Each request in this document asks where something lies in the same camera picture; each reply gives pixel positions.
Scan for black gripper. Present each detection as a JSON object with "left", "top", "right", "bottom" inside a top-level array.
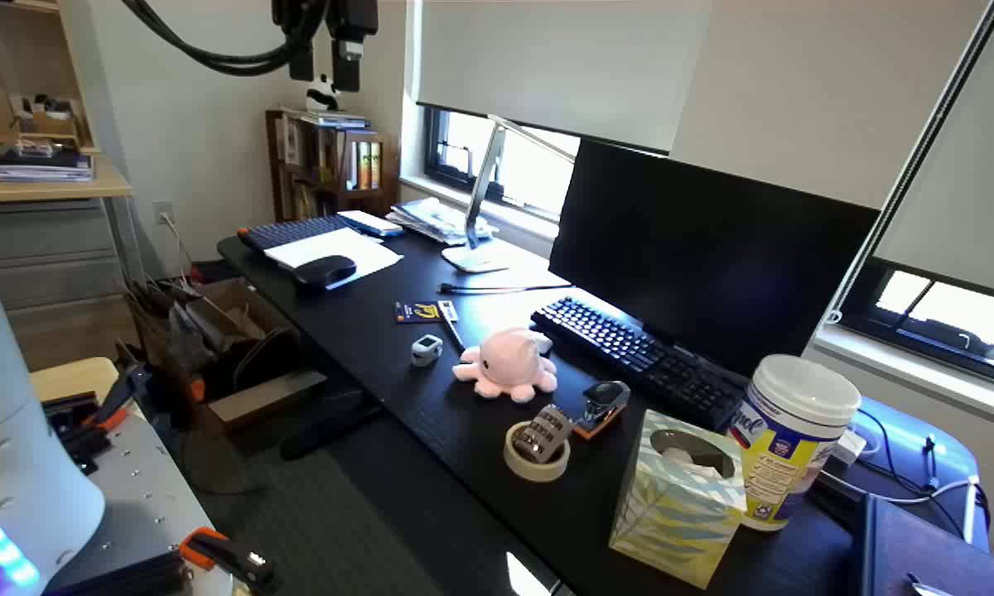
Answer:
[{"left": 267, "top": 0, "right": 379, "bottom": 97}]

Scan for black computer mouse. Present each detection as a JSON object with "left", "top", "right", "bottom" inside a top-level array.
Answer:
[{"left": 291, "top": 252, "right": 360, "bottom": 294}]

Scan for black keyboard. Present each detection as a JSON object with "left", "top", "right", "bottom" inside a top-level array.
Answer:
[{"left": 529, "top": 294, "right": 748, "bottom": 434}]

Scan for flat white device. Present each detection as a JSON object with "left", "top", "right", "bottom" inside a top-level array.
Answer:
[{"left": 337, "top": 208, "right": 407, "bottom": 241}]

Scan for dark blue notebook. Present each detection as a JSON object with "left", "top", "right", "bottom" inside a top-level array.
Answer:
[{"left": 238, "top": 212, "right": 351, "bottom": 255}]

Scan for white paper sheet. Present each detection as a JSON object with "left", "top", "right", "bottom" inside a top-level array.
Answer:
[{"left": 261, "top": 224, "right": 407, "bottom": 294}]

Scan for stack of papers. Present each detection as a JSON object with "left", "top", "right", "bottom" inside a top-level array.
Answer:
[{"left": 392, "top": 197, "right": 498, "bottom": 249}]

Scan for small rear monitor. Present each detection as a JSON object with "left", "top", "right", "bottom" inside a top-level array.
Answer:
[{"left": 440, "top": 113, "right": 513, "bottom": 277}]

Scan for small white roller blind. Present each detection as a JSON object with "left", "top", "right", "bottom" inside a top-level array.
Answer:
[{"left": 413, "top": 0, "right": 713, "bottom": 156}]

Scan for brown cardboard box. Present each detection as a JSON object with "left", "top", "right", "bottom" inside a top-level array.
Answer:
[{"left": 130, "top": 276, "right": 330, "bottom": 431}]

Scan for slim black remote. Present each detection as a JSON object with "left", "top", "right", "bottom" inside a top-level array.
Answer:
[{"left": 432, "top": 294, "right": 473, "bottom": 355}]

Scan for books on wooden shelf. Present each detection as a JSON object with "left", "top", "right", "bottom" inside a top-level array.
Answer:
[{"left": 0, "top": 135, "right": 100, "bottom": 186}]

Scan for small white round object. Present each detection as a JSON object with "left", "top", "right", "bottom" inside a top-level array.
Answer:
[{"left": 407, "top": 333, "right": 448, "bottom": 372}]

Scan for light wooden shelf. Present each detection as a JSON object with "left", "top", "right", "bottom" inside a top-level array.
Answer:
[{"left": 0, "top": 0, "right": 135, "bottom": 208}]

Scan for grey drawer cabinet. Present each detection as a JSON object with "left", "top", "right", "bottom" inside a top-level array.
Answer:
[{"left": 0, "top": 197, "right": 138, "bottom": 337}]

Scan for pink octopus plush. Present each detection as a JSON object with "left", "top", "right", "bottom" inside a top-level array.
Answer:
[{"left": 451, "top": 324, "right": 563, "bottom": 406}]

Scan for orange black clamp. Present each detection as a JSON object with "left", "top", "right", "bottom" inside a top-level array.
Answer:
[
  {"left": 66, "top": 362, "right": 152, "bottom": 472},
  {"left": 177, "top": 525, "right": 282, "bottom": 589}
]

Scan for black computer monitor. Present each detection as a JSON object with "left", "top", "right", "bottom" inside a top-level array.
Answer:
[{"left": 545, "top": 135, "right": 880, "bottom": 382}]

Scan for black smartphone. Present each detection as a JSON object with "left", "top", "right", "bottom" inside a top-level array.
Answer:
[{"left": 569, "top": 379, "right": 635, "bottom": 444}]

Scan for beige tape roll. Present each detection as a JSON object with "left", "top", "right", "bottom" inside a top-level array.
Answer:
[{"left": 500, "top": 414, "right": 577, "bottom": 488}]

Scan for grey perforated robot table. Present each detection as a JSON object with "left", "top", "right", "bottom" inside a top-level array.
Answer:
[{"left": 29, "top": 357, "right": 282, "bottom": 596}]

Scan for wide white roller blind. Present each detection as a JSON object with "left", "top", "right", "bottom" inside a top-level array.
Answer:
[{"left": 668, "top": 0, "right": 994, "bottom": 216}]

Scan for grey metal pole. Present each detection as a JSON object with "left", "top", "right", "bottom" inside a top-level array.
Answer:
[{"left": 820, "top": 0, "right": 994, "bottom": 333}]

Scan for Lysol wipes canister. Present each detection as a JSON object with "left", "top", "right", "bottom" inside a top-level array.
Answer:
[{"left": 727, "top": 351, "right": 865, "bottom": 537}]

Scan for slanted white roller blind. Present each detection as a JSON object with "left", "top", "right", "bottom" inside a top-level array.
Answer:
[{"left": 871, "top": 0, "right": 994, "bottom": 304}]

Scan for blue chair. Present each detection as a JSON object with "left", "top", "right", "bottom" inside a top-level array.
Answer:
[{"left": 845, "top": 395, "right": 994, "bottom": 557}]

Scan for dark blue folder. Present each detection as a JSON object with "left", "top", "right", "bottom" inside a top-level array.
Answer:
[{"left": 853, "top": 494, "right": 994, "bottom": 596}]

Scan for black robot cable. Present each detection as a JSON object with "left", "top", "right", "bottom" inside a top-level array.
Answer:
[{"left": 119, "top": 0, "right": 324, "bottom": 80}]

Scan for white cable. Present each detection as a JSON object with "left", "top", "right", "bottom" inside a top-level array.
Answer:
[{"left": 820, "top": 406, "right": 981, "bottom": 547}]

